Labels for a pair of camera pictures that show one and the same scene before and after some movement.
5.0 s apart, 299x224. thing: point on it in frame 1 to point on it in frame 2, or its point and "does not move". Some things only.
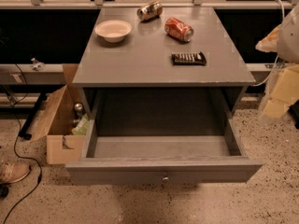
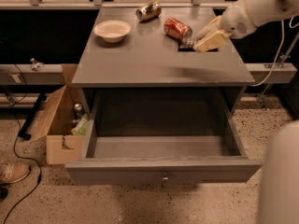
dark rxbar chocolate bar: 189,59 to 186,44
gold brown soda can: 149,10 does not move
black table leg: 24,132 does not move
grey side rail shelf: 12,74 does not move
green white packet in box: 80,128 does not move
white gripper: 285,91 to 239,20
